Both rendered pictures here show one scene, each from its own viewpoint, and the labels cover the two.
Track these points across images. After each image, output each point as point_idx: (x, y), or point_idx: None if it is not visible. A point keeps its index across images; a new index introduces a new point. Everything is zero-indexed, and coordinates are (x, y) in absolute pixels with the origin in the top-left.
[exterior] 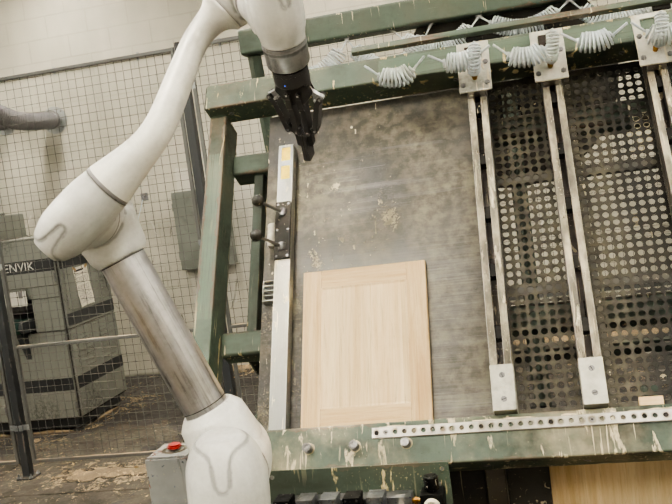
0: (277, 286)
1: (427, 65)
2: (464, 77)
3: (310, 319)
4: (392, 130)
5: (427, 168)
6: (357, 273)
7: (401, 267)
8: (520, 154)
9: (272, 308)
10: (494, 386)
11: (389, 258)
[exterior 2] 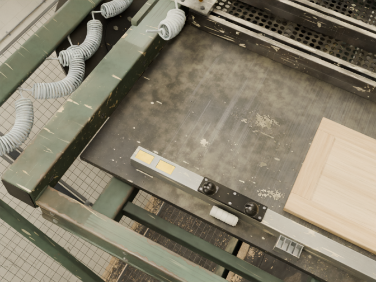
0: (292, 234)
1: (160, 17)
2: (194, 4)
3: (338, 225)
4: (181, 79)
5: (235, 78)
6: (310, 166)
7: (322, 134)
8: (264, 28)
9: (302, 256)
10: None
11: (303, 140)
